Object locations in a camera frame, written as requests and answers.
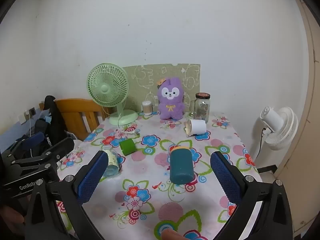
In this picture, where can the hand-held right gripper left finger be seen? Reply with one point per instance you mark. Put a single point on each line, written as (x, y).
(91, 180)

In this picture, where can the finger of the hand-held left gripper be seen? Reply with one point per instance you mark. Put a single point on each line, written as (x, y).
(37, 171)
(63, 146)

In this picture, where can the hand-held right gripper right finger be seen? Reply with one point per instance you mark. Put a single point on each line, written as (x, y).
(226, 180)

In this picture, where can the teal cylinder bottle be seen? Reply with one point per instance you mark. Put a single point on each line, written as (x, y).
(181, 165)

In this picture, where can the small green cup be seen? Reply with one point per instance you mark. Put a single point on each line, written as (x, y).
(128, 147)

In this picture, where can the white cup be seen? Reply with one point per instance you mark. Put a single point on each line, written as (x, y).
(198, 126)

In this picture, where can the person's left hand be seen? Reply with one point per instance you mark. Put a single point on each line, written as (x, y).
(11, 216)

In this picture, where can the person's right hand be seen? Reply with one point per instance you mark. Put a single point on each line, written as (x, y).
(172, 235)

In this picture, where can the clear plastic jar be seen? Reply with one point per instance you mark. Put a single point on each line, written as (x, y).
(112, 163)

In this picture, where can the black garment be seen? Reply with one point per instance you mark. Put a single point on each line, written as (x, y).
(55, 120)

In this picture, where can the pile of dark clothes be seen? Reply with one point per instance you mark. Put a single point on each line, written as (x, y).
(37, 132)

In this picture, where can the wooden chair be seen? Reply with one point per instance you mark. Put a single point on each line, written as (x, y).
(72, 115)

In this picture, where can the floral tablecloth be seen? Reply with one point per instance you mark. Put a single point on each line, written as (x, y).
(150, 205)

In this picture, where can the green desk fan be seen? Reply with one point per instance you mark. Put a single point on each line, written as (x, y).
(107, 88)

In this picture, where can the glass jar with dark lid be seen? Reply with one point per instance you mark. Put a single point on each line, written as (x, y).
(202, 108)

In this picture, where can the white standing fan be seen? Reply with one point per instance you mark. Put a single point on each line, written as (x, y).
(285, 130)

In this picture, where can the cotton swab container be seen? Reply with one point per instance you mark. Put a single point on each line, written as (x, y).
(147, 108)

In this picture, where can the purple plush toy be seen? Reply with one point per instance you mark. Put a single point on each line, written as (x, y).
(171, 105)

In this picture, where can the green cartoon animal mat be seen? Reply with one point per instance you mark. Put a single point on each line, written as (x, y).
(147, 80)

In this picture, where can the wall socket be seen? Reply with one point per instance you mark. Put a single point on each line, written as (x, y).
(27, 115)

